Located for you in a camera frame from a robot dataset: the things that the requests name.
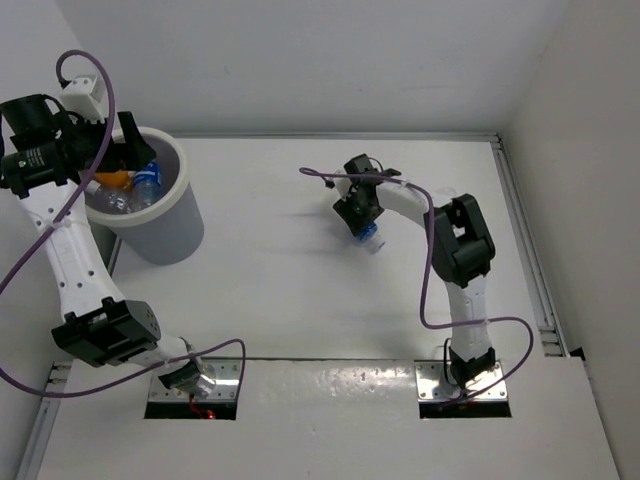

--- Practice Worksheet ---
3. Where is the blue label water bottle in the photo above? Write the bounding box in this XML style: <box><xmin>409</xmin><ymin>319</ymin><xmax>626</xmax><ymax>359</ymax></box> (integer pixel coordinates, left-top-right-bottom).
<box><xmin>132</xmin><ymin>160</ymin><xmax>162</xmax><ymax>212</ymax></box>
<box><xmin>355</xmin><ymin>222</ymin><xmax>386</xmax><ymax>254</ymax></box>

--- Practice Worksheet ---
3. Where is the orange juice bottle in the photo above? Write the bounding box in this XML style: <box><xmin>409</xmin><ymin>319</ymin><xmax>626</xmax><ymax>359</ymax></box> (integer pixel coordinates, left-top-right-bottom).
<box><xmin>95</xmin><ymin>170</ymin><xmax>134</xmax><ymax>192</ymax></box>

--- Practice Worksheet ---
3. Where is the clear bottle blue white cap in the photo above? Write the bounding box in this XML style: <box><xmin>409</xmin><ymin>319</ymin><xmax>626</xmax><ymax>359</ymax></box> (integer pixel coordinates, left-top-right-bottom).
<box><xmin>86</xmin><ymin>180</ymin><xmax>104</xmax><ymax>196</ymax></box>

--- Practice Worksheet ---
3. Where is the apple juice labelled clear bottle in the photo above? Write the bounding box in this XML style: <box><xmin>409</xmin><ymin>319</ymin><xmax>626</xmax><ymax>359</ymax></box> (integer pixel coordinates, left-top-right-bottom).
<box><xmin>93</xmin><ymin>187</ymin><xmax>132</xmax><ymax>215</ymax></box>

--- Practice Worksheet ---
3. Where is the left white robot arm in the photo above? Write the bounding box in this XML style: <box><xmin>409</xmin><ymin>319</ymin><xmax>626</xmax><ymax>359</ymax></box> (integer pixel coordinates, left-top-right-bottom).
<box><xmin>1</xmin><ymin>94</ymin><xmax>205</xmax><ymax>396</ymax></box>

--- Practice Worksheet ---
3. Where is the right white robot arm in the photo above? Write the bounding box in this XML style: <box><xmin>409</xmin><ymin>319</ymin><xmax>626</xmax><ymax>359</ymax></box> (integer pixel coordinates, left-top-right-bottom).
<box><xmin>325</xmin><ymin>154</ymin><xmax>496</xmax><ymax>389</ymax></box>

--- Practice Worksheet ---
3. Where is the white round plastic bin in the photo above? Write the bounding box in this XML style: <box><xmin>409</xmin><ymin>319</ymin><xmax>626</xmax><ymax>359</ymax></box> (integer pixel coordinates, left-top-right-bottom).
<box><xmin>85</xmin><ymin>127</ymin><xmax>204</xmax><ymax>265</ymax></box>

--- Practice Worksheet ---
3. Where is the clear crushed bottle white cap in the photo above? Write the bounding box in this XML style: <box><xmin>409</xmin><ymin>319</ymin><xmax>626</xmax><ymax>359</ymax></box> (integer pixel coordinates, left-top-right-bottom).
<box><xmin>438</xmin><ymin>187</ymin><xmax>457</xmax><ymax>197</ymax></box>

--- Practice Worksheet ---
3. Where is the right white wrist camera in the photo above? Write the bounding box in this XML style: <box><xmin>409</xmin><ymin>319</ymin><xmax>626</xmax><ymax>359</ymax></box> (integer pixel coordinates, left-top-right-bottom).
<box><xmin>323</xmin><ymin>170</ymin><xmax>353</xmax><ymax>200</ymax></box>

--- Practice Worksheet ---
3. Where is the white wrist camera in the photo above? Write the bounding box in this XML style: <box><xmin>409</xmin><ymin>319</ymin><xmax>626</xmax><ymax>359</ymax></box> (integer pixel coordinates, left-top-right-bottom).
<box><xmin>57</xmin><ymin>75</ymin><xmax>108</xmax><ymax>123</ymax></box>
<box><xmin>323</xmin><ymin>170</ymin><xmax>353</xmax><ymax>200</ymax></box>

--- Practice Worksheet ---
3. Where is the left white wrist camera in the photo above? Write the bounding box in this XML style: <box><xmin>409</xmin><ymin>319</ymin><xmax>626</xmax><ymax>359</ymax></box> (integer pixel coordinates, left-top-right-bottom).
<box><xmin>57</xmin><ymin>75</ymin><xmax>108</xmax><ymax>123</ymax></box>

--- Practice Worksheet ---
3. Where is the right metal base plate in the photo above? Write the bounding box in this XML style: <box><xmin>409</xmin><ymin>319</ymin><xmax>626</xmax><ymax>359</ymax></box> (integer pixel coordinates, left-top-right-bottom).
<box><xmin>415</xmin><ymin>360</ymin><xmax>508</xmax><ymax>404</ymax></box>

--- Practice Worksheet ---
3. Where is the metal base plate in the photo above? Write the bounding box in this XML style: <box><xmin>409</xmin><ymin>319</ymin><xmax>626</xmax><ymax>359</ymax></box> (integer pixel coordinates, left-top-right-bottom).
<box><xmin>415</xmin><ymin>360</ymin><xmax>508</xmax><ymax>404</ymax></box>
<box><xmin>148</xmin><ymin>357</ymin><xmax>242</xmax><ymax>403</ymax></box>

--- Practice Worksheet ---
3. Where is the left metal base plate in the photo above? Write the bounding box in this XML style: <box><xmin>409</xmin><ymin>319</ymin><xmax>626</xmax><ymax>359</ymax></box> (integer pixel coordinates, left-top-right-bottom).
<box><xmin>148</xmin><ymin>357</ymin><xmax>242</xmax><ymax>403</ymax></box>

